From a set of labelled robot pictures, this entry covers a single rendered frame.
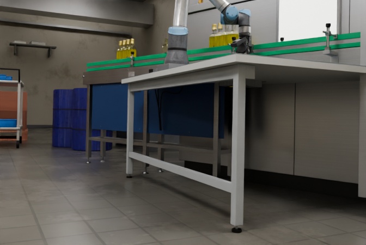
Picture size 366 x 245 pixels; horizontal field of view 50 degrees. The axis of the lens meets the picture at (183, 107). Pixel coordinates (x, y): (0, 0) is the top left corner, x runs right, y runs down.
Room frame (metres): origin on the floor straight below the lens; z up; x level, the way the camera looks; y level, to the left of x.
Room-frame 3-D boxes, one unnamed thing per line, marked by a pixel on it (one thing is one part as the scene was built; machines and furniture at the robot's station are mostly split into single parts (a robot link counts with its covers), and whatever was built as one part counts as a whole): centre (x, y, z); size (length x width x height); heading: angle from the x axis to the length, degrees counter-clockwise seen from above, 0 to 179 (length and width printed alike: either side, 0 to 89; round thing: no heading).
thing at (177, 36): (2.37, 0.04, 0.95); 0.13 x 0.12 x 0.14; 0
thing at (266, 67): (2.65, -0.55, 0.73); 1.58 x 1.52 x 0.04; 26
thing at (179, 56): (2.37, 0.04, 0.83); 0.15 x 0.15 x 0.10
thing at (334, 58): (2.19, -0.81, 0.90); 0.17 x 0.05 x 0.23; 136
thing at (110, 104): (3.29, 0.23, 0.54); 1.59 x 0.18 x 0.43; 46
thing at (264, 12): (2.72, -0.63, 1.15); 0.90 x 0.03 x 0.34; 46
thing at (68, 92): (5.37, 1.37, 0.40); 1.08 x 0.66 x 0.80; 29
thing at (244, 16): (2.50, -0.38, 1.10); 0.09 x 0.08 x 0.11; 90
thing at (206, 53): (3.25, 0.31, 0.93); 1.75 x 0.01 x 0.08; 46
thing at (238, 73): (2.36, 0.06, 0.36); 1.51 x 0.09 x 0.71; 26
